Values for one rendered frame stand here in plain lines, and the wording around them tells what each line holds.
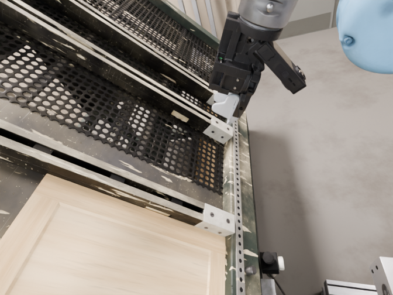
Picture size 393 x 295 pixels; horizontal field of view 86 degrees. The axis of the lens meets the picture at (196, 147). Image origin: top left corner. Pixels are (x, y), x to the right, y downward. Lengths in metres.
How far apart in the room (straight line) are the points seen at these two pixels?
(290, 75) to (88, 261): 0.57
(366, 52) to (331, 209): 1.69
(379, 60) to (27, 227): 0.62
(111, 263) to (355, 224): 1.58
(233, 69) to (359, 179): 1.76
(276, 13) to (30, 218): 0.60
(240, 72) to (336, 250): 1.51
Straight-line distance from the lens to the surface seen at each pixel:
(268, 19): 0.34
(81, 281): 0.59
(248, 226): 0.84
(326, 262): 1.71
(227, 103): 0.43
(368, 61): 0.21
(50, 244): 0.60
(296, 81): 0.41
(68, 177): 0.62
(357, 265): 1.74
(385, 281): 0.70
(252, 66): 0.39
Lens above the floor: 1.62
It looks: 44 degrees down
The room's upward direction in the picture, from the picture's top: 24 degrees counter-clockwise
